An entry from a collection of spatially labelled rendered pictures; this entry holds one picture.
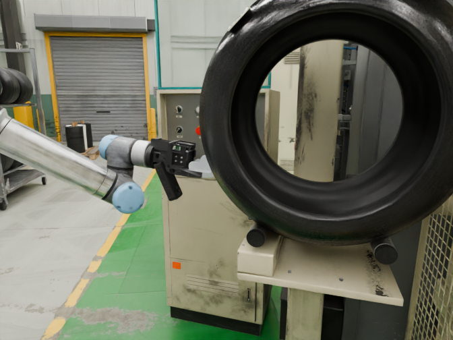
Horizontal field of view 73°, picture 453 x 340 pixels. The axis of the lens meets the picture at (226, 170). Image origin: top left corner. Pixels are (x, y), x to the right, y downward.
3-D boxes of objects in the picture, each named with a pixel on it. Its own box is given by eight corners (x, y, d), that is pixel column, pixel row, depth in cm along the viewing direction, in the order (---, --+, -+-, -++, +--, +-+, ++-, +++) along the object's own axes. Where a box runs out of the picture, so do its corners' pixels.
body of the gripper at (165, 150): (187, 146, 78) (145, 139, 81) (185, 179, 81) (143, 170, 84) (199, 143, 86) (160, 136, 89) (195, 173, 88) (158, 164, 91)
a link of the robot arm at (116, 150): (112, 160, 95) (115, 133, 93) (143, 167, 92) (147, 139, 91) (94, 162, 87) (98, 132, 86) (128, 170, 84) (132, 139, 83)
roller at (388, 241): (361, 194, 97) (375, 201, 96) (353, 206, 98) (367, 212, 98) (382, 241, 64) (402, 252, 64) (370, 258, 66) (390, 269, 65)
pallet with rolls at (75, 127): (68, 152, 742) (65, 120, 725) (103, 150, 760) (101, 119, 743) (52, 161, 627) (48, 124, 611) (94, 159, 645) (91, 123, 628)
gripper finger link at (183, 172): (199, 173, 78) (168, 167, 80) (199, 179, 79) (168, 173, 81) (206, 170, 83) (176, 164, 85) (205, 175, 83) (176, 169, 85)
